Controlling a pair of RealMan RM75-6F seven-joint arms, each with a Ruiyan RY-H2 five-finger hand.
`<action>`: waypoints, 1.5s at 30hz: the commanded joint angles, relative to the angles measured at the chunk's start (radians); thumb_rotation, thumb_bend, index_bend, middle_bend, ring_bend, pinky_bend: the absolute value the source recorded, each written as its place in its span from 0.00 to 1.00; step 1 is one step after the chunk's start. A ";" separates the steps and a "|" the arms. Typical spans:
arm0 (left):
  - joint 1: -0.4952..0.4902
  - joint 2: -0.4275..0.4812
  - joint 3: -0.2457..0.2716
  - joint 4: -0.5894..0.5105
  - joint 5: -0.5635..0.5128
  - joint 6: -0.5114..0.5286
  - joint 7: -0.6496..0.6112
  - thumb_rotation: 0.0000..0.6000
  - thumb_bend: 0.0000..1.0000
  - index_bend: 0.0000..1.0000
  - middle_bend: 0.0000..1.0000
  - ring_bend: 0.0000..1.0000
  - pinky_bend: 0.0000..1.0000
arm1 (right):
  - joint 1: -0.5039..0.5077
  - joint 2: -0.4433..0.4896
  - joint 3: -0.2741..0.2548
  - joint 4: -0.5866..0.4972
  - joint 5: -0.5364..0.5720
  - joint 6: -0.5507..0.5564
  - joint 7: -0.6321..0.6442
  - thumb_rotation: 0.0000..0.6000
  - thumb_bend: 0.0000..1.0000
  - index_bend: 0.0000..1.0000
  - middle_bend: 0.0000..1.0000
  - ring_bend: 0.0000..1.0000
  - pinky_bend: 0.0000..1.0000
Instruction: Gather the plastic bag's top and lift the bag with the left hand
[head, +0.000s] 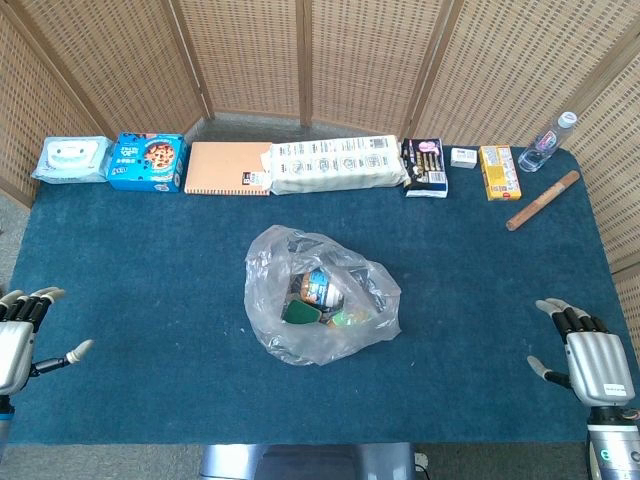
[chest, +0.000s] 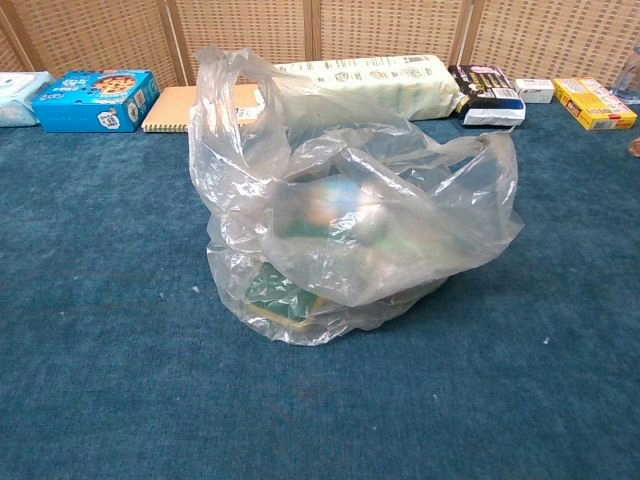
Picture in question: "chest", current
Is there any clear plastic shopping bag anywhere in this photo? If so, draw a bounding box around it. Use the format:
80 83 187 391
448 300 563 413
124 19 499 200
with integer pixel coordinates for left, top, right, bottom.
188 45 525 347

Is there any jar with colourful label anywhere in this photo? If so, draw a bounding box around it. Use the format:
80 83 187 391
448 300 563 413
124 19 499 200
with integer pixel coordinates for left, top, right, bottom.
279 174 391 241

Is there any dark green box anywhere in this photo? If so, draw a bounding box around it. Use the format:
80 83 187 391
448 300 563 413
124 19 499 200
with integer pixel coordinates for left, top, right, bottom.
244 262 321 331

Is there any long white tissue pack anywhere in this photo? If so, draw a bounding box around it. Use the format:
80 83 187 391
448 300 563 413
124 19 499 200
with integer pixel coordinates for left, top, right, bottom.
272 52 461 122

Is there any kraft spiral notebook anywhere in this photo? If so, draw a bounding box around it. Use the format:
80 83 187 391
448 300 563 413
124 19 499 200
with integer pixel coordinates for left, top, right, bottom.
141 83 266 134

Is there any black and white snack packet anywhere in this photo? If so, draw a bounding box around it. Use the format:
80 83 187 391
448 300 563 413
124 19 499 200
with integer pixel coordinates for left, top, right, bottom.
447 63 527 127

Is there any teal carpet table cover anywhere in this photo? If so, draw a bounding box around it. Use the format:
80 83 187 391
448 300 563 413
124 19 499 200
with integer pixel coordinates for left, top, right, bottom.
0 102 640 480

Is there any small white box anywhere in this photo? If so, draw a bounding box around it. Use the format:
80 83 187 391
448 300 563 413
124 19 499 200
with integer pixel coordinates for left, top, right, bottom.
514 78 556 105

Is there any blue cookie box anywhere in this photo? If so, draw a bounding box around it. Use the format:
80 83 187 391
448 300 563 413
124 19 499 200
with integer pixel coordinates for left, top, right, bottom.
31 69 161 134

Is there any yellow box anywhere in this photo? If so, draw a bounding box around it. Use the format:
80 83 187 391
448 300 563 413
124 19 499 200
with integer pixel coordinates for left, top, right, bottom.
552 77 639 132

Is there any light blue wet wipes pack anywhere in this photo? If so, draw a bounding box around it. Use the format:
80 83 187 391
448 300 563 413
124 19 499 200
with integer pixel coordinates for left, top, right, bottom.
0 70 56 128

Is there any clear water bottle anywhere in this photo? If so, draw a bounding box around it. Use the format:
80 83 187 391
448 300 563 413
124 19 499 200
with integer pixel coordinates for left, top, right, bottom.
610 42 640 105

